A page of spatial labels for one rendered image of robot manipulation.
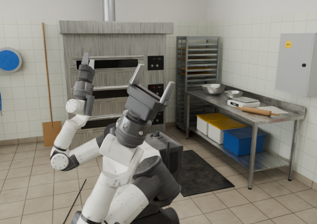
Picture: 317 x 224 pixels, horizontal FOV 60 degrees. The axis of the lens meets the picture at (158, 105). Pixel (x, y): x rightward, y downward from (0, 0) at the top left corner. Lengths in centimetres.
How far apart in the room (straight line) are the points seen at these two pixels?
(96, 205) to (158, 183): 24
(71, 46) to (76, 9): 117
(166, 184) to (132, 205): 14
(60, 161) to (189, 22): 457
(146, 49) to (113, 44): 50
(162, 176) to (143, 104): 33
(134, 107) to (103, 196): 27
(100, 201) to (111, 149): 15
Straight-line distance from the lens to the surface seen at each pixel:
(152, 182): 96
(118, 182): 82
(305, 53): 353
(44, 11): 505
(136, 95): 74
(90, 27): 382
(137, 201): 94
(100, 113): 420
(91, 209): 85
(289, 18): 403
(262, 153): 414
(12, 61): 495
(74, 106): 131
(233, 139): 395
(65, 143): 138
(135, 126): 75
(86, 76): 135
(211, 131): 444
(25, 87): 513
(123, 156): 80
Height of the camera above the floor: 181
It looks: 14 degrees down
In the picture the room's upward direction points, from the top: straight up
